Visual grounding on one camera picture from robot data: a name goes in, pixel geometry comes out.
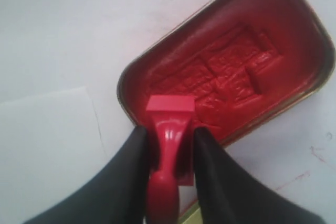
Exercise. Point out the gold tin lid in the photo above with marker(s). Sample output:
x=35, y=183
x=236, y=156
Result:
x=192, y=214

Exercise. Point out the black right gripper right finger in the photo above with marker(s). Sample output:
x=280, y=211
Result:
x=229, y=194

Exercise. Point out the red ink pad tin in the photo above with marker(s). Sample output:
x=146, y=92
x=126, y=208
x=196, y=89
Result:
x=244, y=61

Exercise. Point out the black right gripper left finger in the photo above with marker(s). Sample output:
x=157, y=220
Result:
x=115, y=195

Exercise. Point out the red plastic stamp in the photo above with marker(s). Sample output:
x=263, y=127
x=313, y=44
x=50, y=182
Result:
x=170, y=126

